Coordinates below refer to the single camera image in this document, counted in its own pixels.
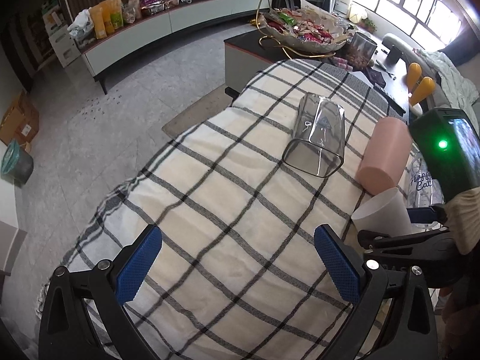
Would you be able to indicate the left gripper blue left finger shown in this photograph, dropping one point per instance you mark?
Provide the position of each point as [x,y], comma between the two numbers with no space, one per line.
[67,331]

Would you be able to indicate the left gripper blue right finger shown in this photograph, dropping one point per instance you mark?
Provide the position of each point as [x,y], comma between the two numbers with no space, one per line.
[392,315]

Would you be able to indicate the white ceramic cup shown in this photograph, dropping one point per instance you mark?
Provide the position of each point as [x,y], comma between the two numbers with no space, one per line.
[384,213]

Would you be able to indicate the clear printed plastic cup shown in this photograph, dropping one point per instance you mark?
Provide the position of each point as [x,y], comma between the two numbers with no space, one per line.
[423,190]

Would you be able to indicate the pink cylindrical cup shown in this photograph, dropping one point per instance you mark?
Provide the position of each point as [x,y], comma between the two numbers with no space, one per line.
[385,156]

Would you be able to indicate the clear square glass cup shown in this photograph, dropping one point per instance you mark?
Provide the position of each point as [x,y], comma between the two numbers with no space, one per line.
[317,142]

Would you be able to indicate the light green blanket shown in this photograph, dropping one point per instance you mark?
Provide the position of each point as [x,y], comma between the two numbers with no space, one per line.
[459,91]

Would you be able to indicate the grey trash bin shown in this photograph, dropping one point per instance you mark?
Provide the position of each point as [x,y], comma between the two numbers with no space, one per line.
[17,163]

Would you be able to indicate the grey sectional sofa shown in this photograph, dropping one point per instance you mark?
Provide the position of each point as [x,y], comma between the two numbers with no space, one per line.
[463,52]

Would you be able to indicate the clear nut jar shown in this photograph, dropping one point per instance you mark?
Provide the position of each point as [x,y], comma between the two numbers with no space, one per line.
[360,51]

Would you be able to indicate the cardboard box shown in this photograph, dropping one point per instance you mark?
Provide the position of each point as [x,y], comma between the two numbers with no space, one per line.
[20,122]

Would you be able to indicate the tiered snack fruit bowl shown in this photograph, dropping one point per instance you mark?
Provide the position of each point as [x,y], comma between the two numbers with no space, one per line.
[306,32]

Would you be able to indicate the white low tv cabinet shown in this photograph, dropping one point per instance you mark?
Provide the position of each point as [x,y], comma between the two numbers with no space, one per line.
[104,56]

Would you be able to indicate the yellow snack bag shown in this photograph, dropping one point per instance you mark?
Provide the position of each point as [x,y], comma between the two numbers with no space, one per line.
[107,18]

